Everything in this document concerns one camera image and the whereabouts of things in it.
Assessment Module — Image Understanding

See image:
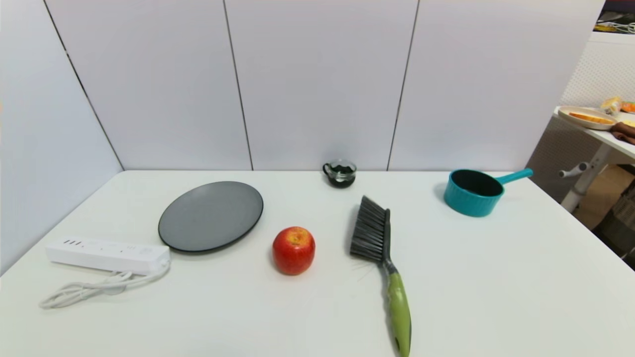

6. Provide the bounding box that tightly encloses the brown cardboard box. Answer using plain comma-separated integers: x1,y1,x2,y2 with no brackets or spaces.
574,164,635,230

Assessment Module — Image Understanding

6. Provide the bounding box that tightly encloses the beige oval plate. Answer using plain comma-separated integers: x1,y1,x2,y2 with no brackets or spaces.
558,106,618,131

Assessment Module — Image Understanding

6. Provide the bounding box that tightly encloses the white power strip cable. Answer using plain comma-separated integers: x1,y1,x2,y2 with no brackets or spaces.
39,260,172,310

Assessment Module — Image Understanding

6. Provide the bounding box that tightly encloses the yellow wrapped food package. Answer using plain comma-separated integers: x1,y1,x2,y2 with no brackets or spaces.
600,96,624,116

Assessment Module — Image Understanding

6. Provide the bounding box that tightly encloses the white perforated panel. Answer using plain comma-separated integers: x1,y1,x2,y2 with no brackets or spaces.
560,32,635,109

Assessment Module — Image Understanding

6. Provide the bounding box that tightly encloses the brown cloth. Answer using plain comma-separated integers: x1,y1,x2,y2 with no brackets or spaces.
609,121,635,146

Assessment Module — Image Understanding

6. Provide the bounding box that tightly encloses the white table crank handle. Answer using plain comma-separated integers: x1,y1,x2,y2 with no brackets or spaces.
559,162,596,179

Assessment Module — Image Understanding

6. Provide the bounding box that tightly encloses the round grey plate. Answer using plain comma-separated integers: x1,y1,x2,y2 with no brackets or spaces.
158,180,264,254

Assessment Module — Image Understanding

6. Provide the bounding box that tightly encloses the white side table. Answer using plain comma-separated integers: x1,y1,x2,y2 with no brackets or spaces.
553,106,635,214

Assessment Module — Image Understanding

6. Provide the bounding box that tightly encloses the teal saucepan with handle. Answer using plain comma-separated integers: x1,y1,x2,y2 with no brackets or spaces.
443,168,534,218

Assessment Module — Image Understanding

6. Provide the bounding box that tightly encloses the green handled grey bristle brush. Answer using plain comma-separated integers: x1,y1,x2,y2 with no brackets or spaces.
349,195,412,357

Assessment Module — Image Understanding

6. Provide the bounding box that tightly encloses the small glass cup dark liquid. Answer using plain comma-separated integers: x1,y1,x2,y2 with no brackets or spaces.
322,159,358,189

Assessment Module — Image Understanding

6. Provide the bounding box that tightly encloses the red apple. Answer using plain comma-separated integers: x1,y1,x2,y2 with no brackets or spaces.
272,226,316,276

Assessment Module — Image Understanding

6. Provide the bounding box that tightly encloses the white power strip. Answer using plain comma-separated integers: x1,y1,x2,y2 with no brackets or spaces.
46,237,171,276

